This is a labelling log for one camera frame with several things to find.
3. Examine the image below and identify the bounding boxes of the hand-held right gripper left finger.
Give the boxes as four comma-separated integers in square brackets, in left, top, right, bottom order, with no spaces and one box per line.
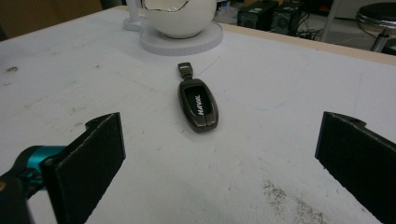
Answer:
[41,112,127,224]

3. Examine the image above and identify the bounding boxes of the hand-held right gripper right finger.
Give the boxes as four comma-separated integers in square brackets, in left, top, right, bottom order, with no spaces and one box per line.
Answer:
[314,111,396,224]

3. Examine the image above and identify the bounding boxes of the dark car key fob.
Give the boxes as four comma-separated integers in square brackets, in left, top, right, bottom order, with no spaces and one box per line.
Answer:
[177,62,219,133]

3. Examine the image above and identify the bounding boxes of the black round stool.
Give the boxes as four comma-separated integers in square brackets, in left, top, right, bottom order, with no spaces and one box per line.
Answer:
[356,2,396,53]

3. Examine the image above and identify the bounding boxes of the black computer box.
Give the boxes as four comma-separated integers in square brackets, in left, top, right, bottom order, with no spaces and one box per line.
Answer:
[271,3,307,35]

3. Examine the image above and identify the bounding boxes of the white bowl on stand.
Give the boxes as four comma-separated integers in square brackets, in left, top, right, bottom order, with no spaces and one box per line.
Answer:
[122,0,224,57]

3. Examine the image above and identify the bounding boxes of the black speaker box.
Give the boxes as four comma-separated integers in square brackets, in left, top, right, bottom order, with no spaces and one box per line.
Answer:
[236,0,279,32]

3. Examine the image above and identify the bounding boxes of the white egg-shaped bowl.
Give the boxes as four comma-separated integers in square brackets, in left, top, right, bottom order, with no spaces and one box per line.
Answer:
[141,0,218,39]

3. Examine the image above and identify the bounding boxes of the black cables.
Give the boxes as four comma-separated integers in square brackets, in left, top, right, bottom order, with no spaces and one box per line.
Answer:
[293,12,326,41]

